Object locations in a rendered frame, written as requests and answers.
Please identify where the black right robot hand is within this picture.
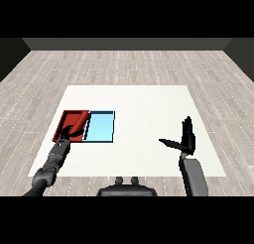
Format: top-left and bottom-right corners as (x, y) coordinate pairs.
(158, 115), (196, 157)

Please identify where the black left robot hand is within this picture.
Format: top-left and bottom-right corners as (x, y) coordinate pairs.
(59, 123), (84, 142)

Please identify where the small red can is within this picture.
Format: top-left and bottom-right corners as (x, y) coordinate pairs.
(67, 110), (91, 133)

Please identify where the shallow red open box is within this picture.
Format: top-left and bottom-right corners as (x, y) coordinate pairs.
(52, 109), (91, 143)

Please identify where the shallow light blue open box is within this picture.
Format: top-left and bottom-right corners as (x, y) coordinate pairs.
(82, 110), (116, 144)

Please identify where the dark grey robot body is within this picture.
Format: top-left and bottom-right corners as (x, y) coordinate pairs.
(96, 177), (159, 197)

